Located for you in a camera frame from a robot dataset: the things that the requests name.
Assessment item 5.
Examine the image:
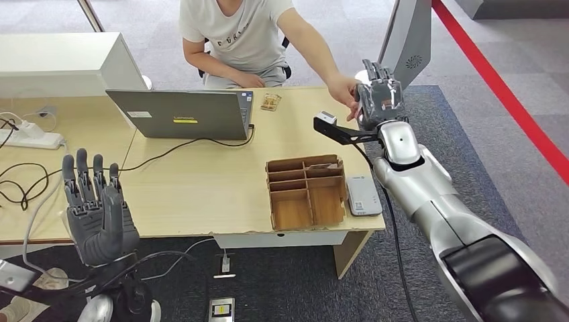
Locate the black camera bracket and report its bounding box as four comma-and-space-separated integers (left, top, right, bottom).
313, 116, 383, 146

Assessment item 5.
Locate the floor socket with plug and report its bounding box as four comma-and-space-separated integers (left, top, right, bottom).
212, 253, 238, 280

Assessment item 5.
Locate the white cabinet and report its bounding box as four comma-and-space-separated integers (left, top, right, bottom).
0, 32, 148, 99

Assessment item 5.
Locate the thin white cable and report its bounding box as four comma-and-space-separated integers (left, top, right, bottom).
0, 109, 58, 133

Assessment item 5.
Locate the red barrier belt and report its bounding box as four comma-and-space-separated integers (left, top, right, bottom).
431, 0, 569, 186

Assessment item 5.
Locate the white power strip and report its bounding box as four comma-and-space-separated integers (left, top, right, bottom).
0, 121, 65, 150

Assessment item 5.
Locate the grey platform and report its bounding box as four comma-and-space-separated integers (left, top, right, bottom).
453, 0, 569, 21

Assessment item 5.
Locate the person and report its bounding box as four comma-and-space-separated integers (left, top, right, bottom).
178, 0, 363, 121

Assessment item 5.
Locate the black chair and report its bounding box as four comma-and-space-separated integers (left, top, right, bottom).
197, 36, 293, 81

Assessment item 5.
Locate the thin black cable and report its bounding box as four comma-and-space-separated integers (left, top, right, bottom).
0, 117, 19, 150

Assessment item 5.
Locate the grey floor cable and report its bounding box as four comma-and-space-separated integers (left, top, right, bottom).
141, 237, 229, 282

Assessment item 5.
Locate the metal pole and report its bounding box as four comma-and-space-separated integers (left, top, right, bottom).
76, 0, 106, 34

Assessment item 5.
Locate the silver kiosk display stand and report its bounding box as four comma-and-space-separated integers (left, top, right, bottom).
376, 0, 433, 91

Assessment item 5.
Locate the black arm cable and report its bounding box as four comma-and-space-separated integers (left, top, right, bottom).
352, 143, 419, 322

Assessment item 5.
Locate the wooden desk leg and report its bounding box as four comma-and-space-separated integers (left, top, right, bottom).
333, 230, 373, 280

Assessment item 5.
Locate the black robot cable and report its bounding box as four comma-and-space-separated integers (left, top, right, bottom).
89, 250, 212, 322

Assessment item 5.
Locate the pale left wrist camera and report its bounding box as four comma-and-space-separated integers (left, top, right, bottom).
0, 260, 39, 294

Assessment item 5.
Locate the white card reader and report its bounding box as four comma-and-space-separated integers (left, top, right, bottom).
346, 175, 383, 217

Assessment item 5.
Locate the silver floor box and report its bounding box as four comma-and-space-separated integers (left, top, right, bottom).
207, 297, 236, 322

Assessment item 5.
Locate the person's right hand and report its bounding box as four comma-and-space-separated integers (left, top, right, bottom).
231, 72, 266, 89

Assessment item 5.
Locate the wooden organizer box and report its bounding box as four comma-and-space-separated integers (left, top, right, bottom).
265, 154, 348, 232

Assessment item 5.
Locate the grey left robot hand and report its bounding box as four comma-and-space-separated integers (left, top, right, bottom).
61, 148, 141, 268

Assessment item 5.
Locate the person's left hand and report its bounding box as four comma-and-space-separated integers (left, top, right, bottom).
326, 74, 363, 121

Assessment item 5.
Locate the grey laptop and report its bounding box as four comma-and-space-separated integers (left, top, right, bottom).
105, 89, 254, 142

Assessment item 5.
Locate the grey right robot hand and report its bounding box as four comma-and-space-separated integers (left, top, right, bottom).
354, 58, 407, 132

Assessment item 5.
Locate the black laptop cable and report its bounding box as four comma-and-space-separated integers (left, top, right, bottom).
0, 124, 256, 212

